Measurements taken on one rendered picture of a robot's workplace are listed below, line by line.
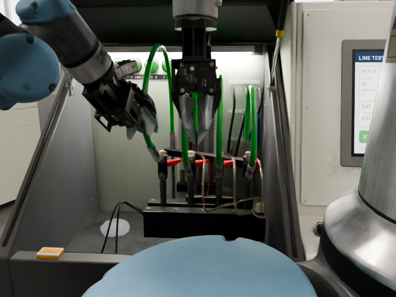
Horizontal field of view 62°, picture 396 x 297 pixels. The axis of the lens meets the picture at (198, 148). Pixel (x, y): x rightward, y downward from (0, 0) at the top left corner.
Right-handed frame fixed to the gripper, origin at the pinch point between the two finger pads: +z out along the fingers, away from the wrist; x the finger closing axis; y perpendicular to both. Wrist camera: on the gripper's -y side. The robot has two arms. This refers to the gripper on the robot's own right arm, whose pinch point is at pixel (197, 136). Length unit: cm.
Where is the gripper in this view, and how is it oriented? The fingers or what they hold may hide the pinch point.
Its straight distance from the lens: 62.3
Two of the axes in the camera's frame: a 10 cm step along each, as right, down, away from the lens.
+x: 10.0, 0.1, -0.7
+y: -0.7, 2.3, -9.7
